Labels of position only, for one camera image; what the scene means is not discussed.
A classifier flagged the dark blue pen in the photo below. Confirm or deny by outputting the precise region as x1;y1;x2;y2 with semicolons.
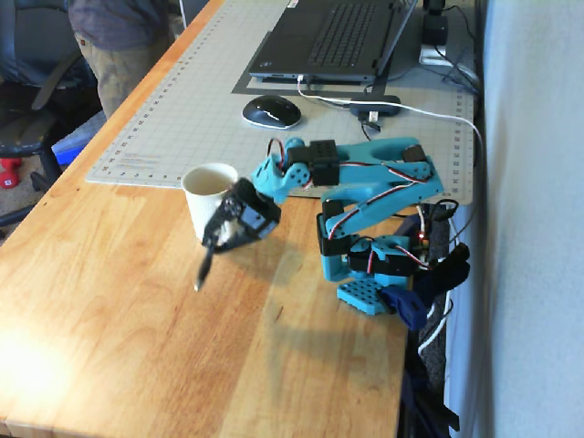
193;244;216;294

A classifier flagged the grey gridded cutting mat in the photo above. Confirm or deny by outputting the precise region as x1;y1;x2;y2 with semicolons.
85;0;476;207

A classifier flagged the black office chair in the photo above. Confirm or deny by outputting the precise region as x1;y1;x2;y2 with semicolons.
0;0;106;229

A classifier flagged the red dumbbell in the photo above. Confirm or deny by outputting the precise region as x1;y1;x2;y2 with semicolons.
0;157;24;191

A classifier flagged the robot controller circuit board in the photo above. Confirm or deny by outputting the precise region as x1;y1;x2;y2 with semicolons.
410;204;434;262

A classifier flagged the person in khaki trousers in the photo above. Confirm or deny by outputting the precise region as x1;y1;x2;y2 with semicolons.
67;0;177;120

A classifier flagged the blue plastic bin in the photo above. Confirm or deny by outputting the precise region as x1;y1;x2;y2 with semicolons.
50;111;109;171

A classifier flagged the black usb hub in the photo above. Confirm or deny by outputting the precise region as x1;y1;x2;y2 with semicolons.
348;94;403;118

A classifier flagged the blue table clamp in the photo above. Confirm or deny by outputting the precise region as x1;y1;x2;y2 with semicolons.
381;243;472;332

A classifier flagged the dark grey laptop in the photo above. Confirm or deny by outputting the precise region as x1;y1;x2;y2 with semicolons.
248;0;419;86

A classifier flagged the black computer mouse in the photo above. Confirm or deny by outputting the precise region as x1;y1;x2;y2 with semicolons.
240;94;304;130

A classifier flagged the black usb cable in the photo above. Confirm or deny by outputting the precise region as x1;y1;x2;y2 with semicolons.
360;110;384;142

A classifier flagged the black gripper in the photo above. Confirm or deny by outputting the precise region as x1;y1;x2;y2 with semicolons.
202;176;283;255

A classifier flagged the white ceramic mug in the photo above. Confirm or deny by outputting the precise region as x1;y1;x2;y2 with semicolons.
181;162;244;244

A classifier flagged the black device on white base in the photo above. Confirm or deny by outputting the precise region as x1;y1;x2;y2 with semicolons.
418;0;458;66

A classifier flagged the thin black cable tangle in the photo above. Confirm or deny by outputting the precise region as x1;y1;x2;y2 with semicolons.
435;3;481;95

